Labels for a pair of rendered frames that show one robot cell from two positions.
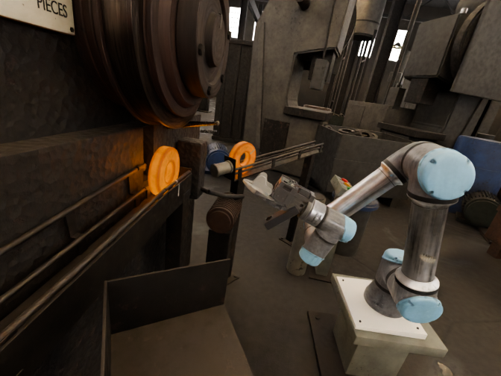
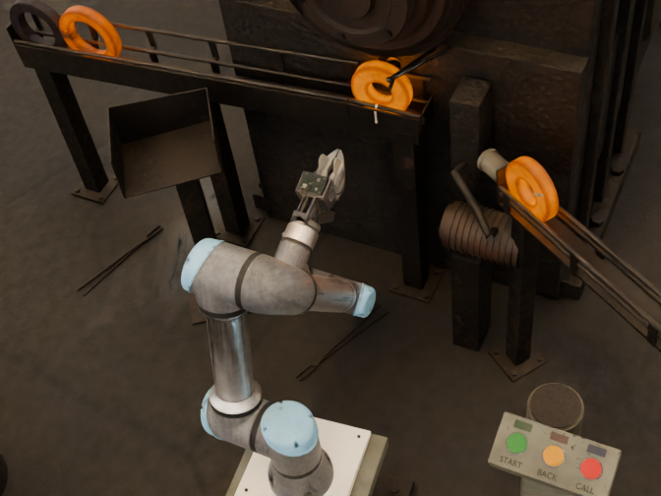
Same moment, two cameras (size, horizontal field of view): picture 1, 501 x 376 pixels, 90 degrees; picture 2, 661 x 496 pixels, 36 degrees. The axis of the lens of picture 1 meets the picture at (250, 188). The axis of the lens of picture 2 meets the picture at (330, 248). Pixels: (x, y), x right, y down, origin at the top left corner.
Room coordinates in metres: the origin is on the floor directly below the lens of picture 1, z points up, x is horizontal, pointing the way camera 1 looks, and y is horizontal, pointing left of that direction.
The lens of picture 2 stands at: (1.45, -1.52, 2.46)
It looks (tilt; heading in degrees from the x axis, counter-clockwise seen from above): 50 degrees down; 117
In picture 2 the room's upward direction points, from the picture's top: 9 degrees counter-clockwise
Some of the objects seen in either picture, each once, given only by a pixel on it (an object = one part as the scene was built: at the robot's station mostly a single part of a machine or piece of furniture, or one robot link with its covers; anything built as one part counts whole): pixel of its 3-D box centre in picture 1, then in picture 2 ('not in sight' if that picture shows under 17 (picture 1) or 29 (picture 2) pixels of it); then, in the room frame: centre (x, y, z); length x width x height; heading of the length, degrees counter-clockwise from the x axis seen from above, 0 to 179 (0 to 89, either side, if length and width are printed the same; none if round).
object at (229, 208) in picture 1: (220, 247); (485, 282); (1.06, 0.10, 0.27); 0.22 x 0.13 x 0.53; 175
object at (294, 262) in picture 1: (304, 234); (548, 462); (1.33, -0.37, 0.26); 0.12 x 0.12 x 0.52
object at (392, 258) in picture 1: (398, 269); (288, 435); (0.79, -0.58, 0.49); 0.13 x 0.12 x 0.14; 174
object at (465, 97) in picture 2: (190, 168); (471, 125); (0.98, 0.26, 0.68); 0.11 x 0.08 x 0.24; 85
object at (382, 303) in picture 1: (388, 292); (298, 464); (0.80, -0.59, 0.37); 0.15 x 0.15 x 0.10
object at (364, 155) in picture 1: (357, 162); not in sight; (3.07, -1.24, 0.39); 1.03 x 0.83 x 0.77; 100
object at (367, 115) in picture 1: (368, 136); not in sight; (4.66, -1.94, 0.55); 1.10 x 0.53 x 1.10; 15
